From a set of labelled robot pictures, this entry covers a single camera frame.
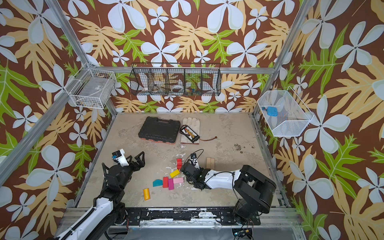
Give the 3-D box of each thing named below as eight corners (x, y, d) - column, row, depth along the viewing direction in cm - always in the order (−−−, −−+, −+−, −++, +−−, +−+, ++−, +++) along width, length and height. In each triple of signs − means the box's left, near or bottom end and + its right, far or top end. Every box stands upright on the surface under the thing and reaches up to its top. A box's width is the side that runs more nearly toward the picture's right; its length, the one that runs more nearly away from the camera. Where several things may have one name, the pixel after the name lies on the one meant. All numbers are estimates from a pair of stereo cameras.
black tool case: (138, 139, 106) (136, 135, 102) (148, 120, 118) (147, 116, 113) (174, 146, 103) (173, 142, 98) (181, 126, 114) (180, 121, 110)
